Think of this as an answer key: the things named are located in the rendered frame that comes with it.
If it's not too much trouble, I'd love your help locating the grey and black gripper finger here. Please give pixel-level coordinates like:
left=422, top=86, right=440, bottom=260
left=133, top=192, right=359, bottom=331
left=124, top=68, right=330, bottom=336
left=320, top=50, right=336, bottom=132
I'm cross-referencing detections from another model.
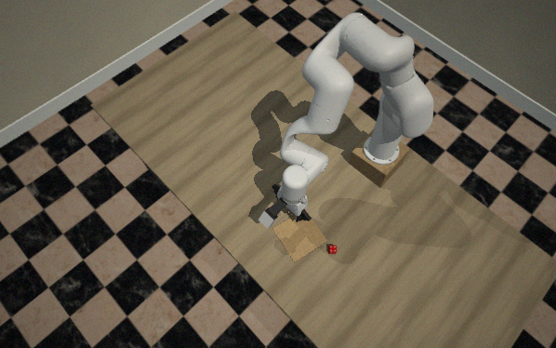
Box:
left=272, top=184, right=280, bottom=200
left=296, top=209, right=311, bottom=222

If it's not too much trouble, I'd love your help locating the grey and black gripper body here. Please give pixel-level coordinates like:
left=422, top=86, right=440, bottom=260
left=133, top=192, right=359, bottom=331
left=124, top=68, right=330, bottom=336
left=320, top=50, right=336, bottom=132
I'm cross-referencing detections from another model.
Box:
left=277, top=186, right=308, bottom=216

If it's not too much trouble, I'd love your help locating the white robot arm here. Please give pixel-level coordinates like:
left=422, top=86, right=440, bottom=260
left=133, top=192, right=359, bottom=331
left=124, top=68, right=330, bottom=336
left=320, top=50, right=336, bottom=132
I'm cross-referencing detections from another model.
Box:
left=258, top=12, right=434, bottom=229

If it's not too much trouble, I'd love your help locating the brown mat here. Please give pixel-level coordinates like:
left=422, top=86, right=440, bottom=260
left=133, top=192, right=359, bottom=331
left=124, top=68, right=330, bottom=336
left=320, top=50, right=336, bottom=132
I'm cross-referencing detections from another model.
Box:
left=272, top=215, right=327, bottom=262

